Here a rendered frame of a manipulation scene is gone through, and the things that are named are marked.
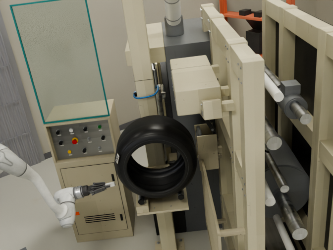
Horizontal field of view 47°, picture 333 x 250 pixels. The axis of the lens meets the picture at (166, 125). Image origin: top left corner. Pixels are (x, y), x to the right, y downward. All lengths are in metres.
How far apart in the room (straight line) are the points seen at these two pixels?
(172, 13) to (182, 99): 1.10
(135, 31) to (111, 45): 2.84
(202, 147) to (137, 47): 0.87
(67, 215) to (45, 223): 1.59
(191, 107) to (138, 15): 0.79
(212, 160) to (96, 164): 1.04
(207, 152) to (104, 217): 1.30
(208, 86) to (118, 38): 3.49
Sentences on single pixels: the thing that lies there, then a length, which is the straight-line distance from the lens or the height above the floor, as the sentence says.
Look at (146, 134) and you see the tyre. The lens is 2.45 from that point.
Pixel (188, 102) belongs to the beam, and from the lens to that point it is 2.09.
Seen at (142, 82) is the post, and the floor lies 1.64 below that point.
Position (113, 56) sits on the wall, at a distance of 5.47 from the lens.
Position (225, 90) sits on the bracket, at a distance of 2.18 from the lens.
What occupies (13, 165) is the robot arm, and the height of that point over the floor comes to 1.42.
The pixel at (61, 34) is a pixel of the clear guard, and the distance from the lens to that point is 3.03.
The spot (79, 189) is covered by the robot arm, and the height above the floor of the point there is 1.01.
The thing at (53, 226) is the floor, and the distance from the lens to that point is 4.25.
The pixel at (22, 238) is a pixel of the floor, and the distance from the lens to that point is 4.26.
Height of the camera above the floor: 2.54
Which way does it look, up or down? 26 degrees down
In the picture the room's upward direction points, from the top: 7 degrees counter-clockwise
